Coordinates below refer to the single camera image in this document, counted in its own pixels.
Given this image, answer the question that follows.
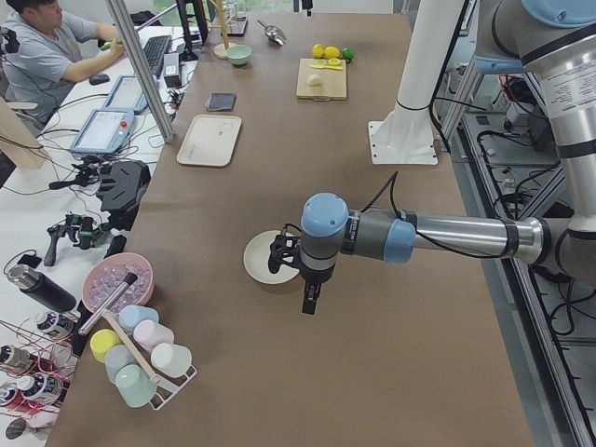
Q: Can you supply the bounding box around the mint green bowl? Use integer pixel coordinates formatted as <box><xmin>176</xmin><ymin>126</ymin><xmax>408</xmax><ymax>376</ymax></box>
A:
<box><xmin>226</xmin><ymin>45</ymin><xmax>252</xmax><ymax>67</ymax></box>

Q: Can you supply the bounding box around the computer mouse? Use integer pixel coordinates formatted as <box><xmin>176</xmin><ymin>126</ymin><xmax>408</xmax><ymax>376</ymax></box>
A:
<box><xmin>88</xmin><ymin>73</ymin><xmax>110</xmax><ymax>86</ymax></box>

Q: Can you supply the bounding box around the pink cup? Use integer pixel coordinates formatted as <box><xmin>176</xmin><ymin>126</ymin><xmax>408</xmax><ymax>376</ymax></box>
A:
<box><xmin>132</xmin><ymin>319</ymin><xmax>174</xmax><ymax>353</ymax></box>

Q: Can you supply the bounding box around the mint green cup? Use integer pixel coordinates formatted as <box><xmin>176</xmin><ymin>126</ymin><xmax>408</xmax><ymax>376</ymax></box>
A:
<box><xmin>115</xmin><ymin>364</ymin><xmax>157</xmax><ymax>408</ymax></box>

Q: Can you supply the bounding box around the white bun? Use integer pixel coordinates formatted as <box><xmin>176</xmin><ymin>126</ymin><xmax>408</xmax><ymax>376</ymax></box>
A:
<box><xmin>306</xmin><ymin>74</ymin><xmax>322</xmax><ymax>87</ymax></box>

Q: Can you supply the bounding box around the whole yellow lemon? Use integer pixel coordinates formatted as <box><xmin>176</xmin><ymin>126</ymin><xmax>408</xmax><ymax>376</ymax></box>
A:
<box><xmin>323</xmin><ymin>46</ymin><xmax>342</xmax><ymax>60</ymax></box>
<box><xmin>311</xmin><ymin>44</ymin><xmax>326</xmax><ymax>59</ymax></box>

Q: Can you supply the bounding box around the grey folded cloth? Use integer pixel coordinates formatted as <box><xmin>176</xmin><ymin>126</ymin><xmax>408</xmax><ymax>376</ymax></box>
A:
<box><xmin>206</xmin><ymin>92</ymin><xmax>237</xmax><ymax>112</ymax></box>

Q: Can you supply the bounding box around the green lime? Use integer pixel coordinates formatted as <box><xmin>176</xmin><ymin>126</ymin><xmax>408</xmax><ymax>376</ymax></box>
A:
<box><xmin>342</xmin><ymin>47</ymin><xmax>355</xmax><ymax>63</ymax></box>

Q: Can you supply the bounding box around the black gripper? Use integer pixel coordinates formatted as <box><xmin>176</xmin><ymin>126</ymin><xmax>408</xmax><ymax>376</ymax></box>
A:
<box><xmin>299</xmin><ymin>265</ymin><xmax>334</xmax><ymax>315</ymax></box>

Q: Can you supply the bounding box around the cream rectangular tray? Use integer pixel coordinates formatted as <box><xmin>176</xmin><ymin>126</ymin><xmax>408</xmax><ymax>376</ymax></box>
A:
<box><xmin>176</xmin><ymin>115</ymin><xmax>242</xmax><ymax>168</ymax></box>

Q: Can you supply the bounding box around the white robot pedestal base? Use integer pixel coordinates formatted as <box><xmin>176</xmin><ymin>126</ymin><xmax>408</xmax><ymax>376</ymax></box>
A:
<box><xmin>369</xmin><ymin>0</ymin><xmax>467</xmax><ymax>166</ymax></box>

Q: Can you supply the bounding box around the yellow plastic knife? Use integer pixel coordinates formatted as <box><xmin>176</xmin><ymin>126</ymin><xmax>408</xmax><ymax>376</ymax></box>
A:
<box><xmin>309</xmin><ymin>64</ymin><xmax>344</xmax><ymax>71</ymax></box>

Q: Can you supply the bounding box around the blue teach pendant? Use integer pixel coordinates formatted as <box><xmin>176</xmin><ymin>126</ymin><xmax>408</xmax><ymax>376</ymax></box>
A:
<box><xmin>69</xmin><ymin>107</ymin><xmax>135</xmax><ymax>155</ymax></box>
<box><xmin>104</xmin><ymin>75</ymin><xmax>148</xmax><ymax>114</ymax></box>

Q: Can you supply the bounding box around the silver rod with black tip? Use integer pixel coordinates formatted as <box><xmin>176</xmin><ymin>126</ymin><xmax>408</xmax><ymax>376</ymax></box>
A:
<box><xmin>77</xmin><ymin>272</ymin><xmax>138</xmax><ymax>336</ymax></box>

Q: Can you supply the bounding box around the aluminium frame post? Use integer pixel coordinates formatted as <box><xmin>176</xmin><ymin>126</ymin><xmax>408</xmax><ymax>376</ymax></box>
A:
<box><xmin>106</xmin><ymin>0</ymin><xmax>174</xmax><ymax>143</ymax></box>

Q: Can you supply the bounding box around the grey cup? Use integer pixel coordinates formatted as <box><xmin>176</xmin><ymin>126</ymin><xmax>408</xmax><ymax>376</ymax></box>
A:
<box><xmin>104</xmin><ymin>345</ymin><xmax>136</xmax><ymax>385</ymax></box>

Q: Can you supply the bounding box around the wooden mug tree stand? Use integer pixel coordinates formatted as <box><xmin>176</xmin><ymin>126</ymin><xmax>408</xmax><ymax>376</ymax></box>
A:
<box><xmin>210</xmin><ymin>0</ymin><xmax>237</xmax><ymax>60</ymax></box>

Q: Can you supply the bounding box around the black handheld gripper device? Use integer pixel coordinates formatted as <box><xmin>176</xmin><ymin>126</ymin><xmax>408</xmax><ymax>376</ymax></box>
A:
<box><xmin>44</xmin><ymin>213</ymin><xmax>112</xmax><ymax>266</ymax></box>

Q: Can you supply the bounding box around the seated person in grey shirt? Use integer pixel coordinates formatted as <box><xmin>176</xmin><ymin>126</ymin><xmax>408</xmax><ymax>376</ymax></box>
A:
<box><xmin>3</xmin><ymin>1</ymin><xmax>125</xmax><ymax>123</ymax></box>

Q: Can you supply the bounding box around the yellow cup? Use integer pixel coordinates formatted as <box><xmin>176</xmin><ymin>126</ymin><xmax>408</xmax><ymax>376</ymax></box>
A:
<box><xmin>90</xmin><ymin>329</ymin><xmax>122</xmax><ymax>363</ymax></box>

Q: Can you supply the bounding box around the light blue cup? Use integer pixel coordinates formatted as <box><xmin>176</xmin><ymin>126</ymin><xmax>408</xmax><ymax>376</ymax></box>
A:
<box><xmin>118</xmin><ymin>305</ymin><xmax>159</xmax><ymax>334</ymax></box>

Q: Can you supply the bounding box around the black plastic stand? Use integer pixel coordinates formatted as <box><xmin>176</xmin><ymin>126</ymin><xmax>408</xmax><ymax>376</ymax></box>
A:
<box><xmin>96</xmin><ymin>160</ymin><xmax>151</xmax><ymax>231</ymax></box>

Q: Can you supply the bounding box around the wooden cutting board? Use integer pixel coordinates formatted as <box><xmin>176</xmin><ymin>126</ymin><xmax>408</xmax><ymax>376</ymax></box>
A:
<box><xmin>296</xmin><ymin>58</ymin><xmax>347</xmax><ymax>101</ymax></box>

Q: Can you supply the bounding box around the pink bowl of ice cubes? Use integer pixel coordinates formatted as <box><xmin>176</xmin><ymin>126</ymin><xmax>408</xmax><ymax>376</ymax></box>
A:
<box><xmin>82</xmin><ymin>252</ymin><xmax>154</xmax><ymax>313</ymax></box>

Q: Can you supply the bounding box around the black keyboard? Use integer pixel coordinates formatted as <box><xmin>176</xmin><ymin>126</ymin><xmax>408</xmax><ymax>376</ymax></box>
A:
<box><xmin>143</xmin><ymin>34</ymin><xmax>172</xmax><ymax>77</ymax></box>

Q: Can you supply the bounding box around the white cup rack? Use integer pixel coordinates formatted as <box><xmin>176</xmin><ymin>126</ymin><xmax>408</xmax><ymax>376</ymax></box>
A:
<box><xmin>102</xmin><ymin>311</ymin><xmax>197</xmax><ymax>412</ymax></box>

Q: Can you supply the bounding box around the metal scoop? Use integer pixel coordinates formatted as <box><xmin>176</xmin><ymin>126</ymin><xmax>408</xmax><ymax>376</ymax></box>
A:
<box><xmin>257</xmin><ymin>20</ymin><xmax>287</xmax><ymax>47</ymax></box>

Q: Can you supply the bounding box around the white cup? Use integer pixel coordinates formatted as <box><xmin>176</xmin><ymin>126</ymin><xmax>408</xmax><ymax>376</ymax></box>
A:
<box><xmin>151</xmin><ymin>343</ymin><xmax>192</xmax><ymax>378</ymax></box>

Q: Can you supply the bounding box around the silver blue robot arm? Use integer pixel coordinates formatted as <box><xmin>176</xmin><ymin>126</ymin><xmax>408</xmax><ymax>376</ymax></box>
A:
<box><xmin>294</xmin><ymin>1</ymin><xmax>595</xmax><ymax>314</ymax></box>

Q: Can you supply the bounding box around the white round plate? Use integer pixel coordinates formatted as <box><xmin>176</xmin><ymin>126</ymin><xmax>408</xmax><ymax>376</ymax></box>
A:
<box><xmin>243</xmin><ymin>230</ymin><xmax>299</xmax><ymax>285</ymax></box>

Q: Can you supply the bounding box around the black thermos bottle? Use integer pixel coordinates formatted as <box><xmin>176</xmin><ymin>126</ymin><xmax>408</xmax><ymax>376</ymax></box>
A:
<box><xmin>7</xmin><ymin>264</ymin><xmax>76</xmax><ymax>313</ymax></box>

